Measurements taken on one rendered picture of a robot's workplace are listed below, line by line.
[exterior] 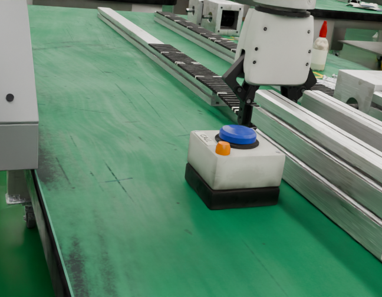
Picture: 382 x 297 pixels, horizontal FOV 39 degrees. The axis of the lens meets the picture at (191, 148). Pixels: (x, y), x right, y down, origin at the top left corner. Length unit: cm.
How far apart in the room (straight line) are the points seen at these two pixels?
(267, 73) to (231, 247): 32
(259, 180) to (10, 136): 27
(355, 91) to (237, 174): 35
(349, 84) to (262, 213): 35
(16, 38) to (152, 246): 29
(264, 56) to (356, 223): 29
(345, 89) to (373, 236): 38
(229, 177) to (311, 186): 10
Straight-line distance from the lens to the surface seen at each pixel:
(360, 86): 85
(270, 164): 57
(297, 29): 76
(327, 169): 59
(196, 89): 99
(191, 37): 153
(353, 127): 67
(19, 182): 202
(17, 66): 63
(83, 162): 65
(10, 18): 66
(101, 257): 47
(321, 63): 136
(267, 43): 74
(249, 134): 57
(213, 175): 55
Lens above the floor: 103
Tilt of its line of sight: 21 degrees down
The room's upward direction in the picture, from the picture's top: 7 degrees clockwise
